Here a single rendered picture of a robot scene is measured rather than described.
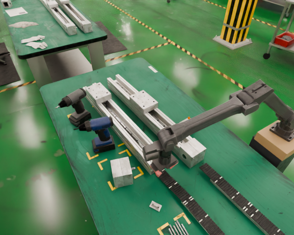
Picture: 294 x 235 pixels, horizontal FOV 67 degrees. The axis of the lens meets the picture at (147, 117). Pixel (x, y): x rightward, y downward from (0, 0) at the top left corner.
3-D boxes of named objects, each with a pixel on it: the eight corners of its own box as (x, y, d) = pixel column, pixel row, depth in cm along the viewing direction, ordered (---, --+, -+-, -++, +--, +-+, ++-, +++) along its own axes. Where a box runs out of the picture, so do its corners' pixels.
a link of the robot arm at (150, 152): (174, 142, 89) (166, 127, 95) (147, 150, 86) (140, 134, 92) (172, 160, 97) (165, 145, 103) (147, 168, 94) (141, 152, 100)
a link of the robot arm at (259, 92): (274, 85, 85) (256, 72, 92) (246, 110, 90) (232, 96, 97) (305, 120, 113) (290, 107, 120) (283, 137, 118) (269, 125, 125)
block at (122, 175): (137, 183, 110) (137, 172, 103) (115, 188, 108) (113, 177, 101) (133, 166, 117) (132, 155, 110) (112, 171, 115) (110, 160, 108)
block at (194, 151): (206, 157, 121) (209, 146, 114) (189, 168, 116) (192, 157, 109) (194, 147, 126) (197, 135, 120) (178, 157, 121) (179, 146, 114)
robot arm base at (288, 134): (297, 134, 123) (276, 123, 130) (304, 124, 118) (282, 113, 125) (289, 142, 120) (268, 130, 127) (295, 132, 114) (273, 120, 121)
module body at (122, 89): (191, 148, 125) (193, 138, 119) (178, 157, 121) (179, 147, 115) (119, 83, 173) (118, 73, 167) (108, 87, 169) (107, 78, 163)
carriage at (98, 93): (112, 101, 147) (111, 93, 143) (97, 107, 143) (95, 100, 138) (101, 90, 157) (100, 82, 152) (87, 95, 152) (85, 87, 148)
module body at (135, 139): (165, 165, 117) (166, 155, 111) (150, 175, 113) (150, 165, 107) (97, 92, 165) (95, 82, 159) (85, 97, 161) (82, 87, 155)
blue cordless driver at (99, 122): (117, 149, 125) (113, 121, 110) (82, 158, 121) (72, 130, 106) (115, 139, 131) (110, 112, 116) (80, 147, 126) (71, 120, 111)
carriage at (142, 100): (157, 110, 140) (158, 102, 136) (143, 117, 136) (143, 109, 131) (143, 98, 150) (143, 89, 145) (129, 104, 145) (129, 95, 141)
